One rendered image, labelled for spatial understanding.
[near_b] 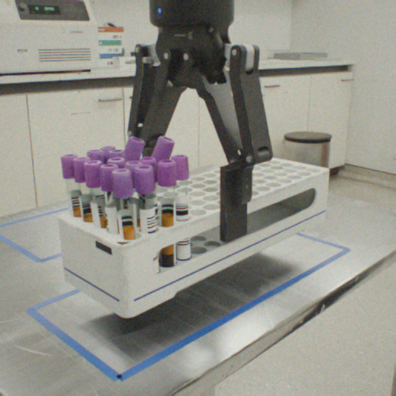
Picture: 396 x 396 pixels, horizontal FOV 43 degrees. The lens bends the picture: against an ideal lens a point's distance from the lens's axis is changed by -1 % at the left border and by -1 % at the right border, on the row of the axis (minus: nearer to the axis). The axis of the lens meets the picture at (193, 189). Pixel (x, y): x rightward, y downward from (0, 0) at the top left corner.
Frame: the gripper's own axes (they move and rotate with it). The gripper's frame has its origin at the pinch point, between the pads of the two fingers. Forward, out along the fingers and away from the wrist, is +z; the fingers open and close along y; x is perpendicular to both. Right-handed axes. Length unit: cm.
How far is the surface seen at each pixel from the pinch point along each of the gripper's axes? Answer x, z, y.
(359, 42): -328, -11, 158
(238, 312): 1.0, 8.8, -7.1
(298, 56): -289, -1, 185
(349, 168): -328, 85, 157
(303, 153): -233, 55, 139
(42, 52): -84, -9, 186
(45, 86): -86, 7, 189
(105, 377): 15.3, 8.8, -6.3
